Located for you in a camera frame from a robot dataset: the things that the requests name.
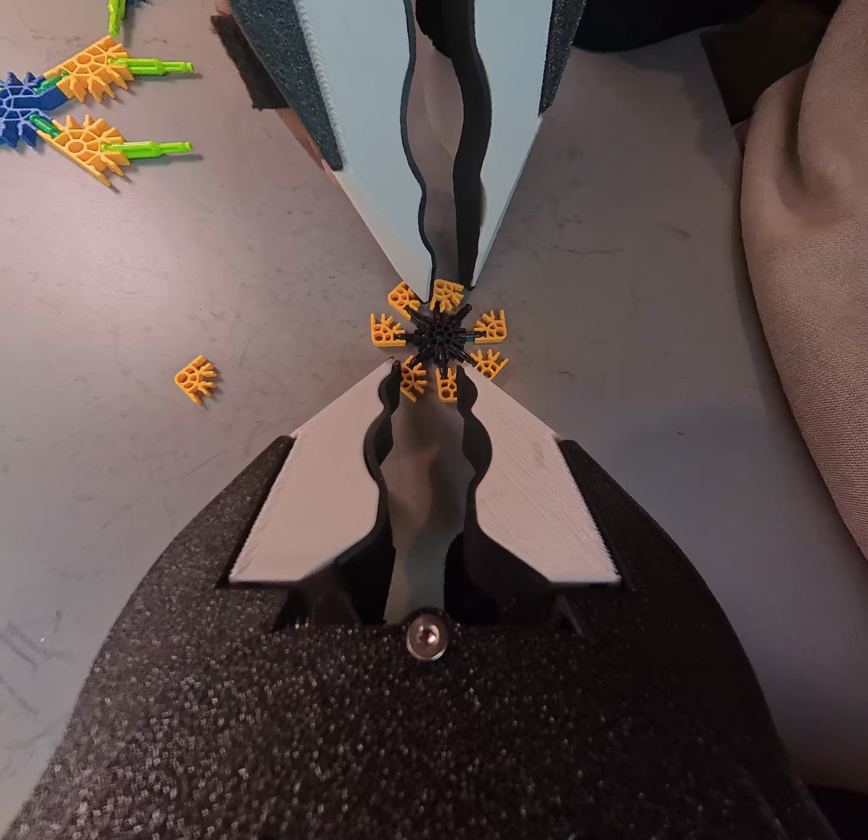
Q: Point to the blue yellow green toy assembly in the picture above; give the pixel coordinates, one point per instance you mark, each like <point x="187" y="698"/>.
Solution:
<point x="88" y="77"/>

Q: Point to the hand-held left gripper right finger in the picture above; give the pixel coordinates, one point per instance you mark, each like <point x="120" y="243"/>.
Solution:
<point x="542" y="514"/>

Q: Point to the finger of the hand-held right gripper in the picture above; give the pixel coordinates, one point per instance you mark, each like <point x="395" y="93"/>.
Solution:
<point x="508" y="74"/>
<point x="359" y="74"/>

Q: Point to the beige sweatshirt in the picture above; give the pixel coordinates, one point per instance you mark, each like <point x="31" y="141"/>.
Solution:
<point x="814" y="311"/>

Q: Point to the black snowflake connector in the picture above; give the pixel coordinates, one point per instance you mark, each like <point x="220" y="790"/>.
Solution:
<point x="437" y="335"/>

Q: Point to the yellow connector piece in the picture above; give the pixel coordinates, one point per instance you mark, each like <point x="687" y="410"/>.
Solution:
<point x="405" y="296"/>
<point x="489" y="326"/>
<point x="446" y="292"/>
<point x="447" y="382"/>
<point x="196" y="379"/>
<point x="413" y="379"/>
<point x="489" y="364"/>
<point x="386" y="330"/>

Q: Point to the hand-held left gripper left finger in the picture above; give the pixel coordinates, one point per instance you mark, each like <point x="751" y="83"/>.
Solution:
<point x="312" y="514"/>

